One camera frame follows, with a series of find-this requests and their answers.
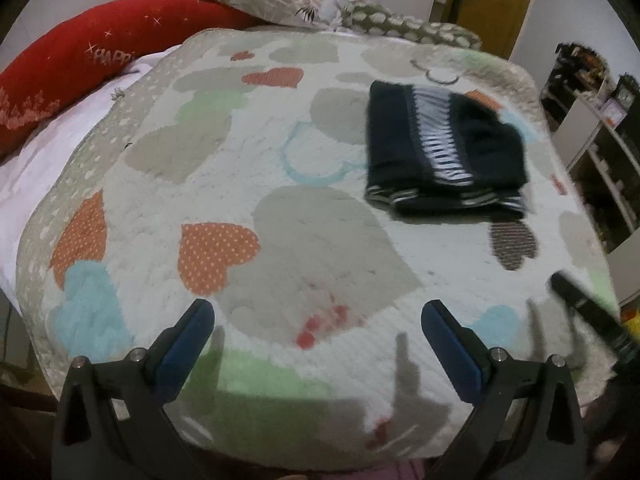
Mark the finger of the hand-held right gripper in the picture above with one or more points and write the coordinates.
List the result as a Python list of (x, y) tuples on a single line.
[(585, 305)]

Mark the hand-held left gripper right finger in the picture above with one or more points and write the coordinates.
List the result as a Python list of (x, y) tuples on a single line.
[(450, 350)]

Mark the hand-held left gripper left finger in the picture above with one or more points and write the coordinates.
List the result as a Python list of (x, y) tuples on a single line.
[(186, 345)]

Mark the dark pants with striped trim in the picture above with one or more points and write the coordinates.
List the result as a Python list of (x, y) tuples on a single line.
[(390, 135)]

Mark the cluttered white shelf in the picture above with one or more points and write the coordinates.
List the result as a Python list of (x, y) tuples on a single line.
[(600, 160)]

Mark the heart patterned quilt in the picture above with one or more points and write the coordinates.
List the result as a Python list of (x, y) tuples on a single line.
[(225, 160)]

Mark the pink bed sheet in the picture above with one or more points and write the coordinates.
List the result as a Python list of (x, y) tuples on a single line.
[(30, 180)]

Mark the wooden door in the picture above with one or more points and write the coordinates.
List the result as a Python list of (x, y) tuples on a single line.
[(495, 0)]

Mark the long red pillow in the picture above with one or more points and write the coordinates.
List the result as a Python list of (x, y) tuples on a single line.
[(75, 40)]

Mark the olive cloud patterned pillow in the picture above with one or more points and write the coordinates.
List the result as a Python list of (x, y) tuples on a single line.
[(400, 22)]

